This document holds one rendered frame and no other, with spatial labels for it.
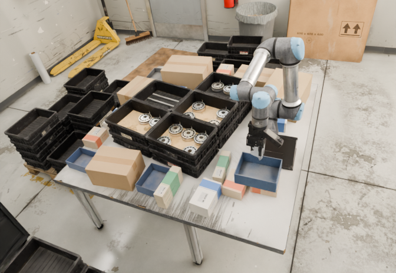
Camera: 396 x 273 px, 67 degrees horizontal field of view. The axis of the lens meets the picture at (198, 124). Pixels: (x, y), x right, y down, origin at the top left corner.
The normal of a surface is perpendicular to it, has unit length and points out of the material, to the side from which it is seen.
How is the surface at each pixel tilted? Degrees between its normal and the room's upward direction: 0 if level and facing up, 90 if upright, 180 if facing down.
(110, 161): 0
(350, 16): 80
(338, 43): 75
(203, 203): 0
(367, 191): 0
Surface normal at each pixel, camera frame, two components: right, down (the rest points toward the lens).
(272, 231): -0.11, -0.76
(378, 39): -0.38, 0.63
